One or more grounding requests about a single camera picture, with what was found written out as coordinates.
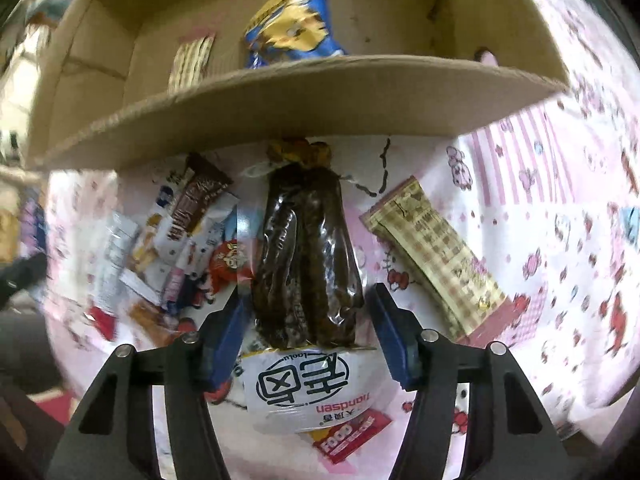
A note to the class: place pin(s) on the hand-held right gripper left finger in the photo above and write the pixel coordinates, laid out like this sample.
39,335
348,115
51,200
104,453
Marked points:
227,340

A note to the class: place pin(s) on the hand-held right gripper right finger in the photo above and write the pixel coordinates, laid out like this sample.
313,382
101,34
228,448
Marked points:
395,345

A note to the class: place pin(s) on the dark brown snack packet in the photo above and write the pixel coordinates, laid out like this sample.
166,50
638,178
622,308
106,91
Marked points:
305,260

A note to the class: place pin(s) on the brown cardboard box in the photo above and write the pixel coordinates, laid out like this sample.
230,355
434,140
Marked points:
300,105

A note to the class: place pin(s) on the person's grey trousers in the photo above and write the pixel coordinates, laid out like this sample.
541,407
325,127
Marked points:
25,350

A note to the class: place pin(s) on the red round snack packet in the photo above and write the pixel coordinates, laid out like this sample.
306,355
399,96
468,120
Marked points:
227,265

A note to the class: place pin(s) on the pink snack packet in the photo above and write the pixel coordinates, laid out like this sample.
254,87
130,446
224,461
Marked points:
175,280

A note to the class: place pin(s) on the orange snack packet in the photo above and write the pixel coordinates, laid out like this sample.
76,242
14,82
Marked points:
150,317

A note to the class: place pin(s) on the white printed snack packet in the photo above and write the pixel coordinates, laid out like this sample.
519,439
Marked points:
112,260

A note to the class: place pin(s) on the beige checkered snack packet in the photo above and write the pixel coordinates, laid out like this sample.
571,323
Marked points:
430,250
190,62

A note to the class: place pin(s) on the red white snack packet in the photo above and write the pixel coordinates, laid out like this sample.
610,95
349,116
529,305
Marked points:
350,437

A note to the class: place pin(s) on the white cartoon snack packet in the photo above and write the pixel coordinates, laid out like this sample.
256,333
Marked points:
212,232

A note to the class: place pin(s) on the white orange biscuit packet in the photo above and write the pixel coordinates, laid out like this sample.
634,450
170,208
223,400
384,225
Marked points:
147,247

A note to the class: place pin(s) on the brown chocolate bar packet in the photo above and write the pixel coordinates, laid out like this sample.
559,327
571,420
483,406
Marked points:
195,200

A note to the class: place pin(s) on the white blue snack packet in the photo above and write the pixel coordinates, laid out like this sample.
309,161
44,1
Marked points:
167,192

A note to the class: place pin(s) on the pink printed bed sheet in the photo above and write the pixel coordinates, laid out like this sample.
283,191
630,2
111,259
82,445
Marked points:
550,210

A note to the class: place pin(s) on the blue snack bag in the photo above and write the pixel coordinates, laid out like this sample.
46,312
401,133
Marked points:
295,25

